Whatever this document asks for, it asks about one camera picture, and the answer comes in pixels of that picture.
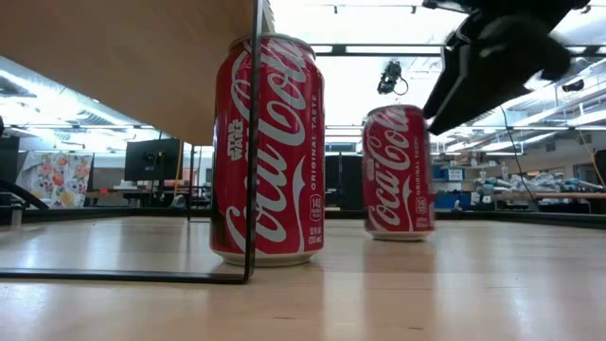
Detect red Coca-Cola can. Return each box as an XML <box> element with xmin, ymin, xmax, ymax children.
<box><xmin>361</xmin><ymin>104</ymin><xmax>437</xmax><ymax>243</ymax></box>

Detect floral patterned cloth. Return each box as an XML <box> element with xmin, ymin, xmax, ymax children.
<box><xmin>15</xmin><ymin>150</ymin><xmax>95</xmax><ymax>210</ymax></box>

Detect wooden shelf black metal frame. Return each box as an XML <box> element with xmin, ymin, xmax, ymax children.
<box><xmin>0</xmin><ymin>0</ymin><xmax>276</xmax><ymax>286</ymax></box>

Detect black cabinet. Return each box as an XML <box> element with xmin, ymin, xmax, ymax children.
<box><xmin>325</xmin><ymin>141</ymin><xmax>365</xmax><ymax>212</ymax></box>

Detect black hanging cable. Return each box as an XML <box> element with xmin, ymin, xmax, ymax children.
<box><xmin>499</xmin><ymin>104</ymin><xmax>542</xmax><ymax>212</ymax></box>

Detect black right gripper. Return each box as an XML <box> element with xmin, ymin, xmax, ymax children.
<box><xmin>420</xmin><ymin>8</ymin><xmax>593</xmax><ymax>137</ymax></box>

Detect Star Wars Coca-Cola can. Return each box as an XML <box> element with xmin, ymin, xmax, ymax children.
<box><xmin>209</xmin><ymin>32</ymin><xmax>328</xmax><ymax>268</ymax></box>

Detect blue storage bins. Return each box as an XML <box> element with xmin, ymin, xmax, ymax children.
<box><xmin>432</xmin><ymin>165</ymin><xmax>475</xmax><ymax>211</ymax></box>

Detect black curved cable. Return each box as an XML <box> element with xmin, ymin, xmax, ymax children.
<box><xmin>0</xmin><ymin>178</ymin><xmax>51</xmax><ymax>212</ymax></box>

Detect black overhead camera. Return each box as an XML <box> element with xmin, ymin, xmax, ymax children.
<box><xmin>376</xmin><ymin>60</ymin><xmax>410</xmax><ymax>97</ymax></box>

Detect cluttered wooden workbench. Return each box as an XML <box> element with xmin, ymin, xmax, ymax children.
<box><xmin>472</xmin><ymin>171</ymin><xmax>606</xmax><ymax>215</ymax></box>

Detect yellow hanging cable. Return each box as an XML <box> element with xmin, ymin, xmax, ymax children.
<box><xmin>579</xmin><ymin>140</ymin><xmax>606</xmax><ymax>188</ymax></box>

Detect black computer monitor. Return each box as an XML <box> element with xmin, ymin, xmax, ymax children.
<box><xmin>123</xmin><ymin>137</ymin><xmax>184</xmax><ymax>183</ymax></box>

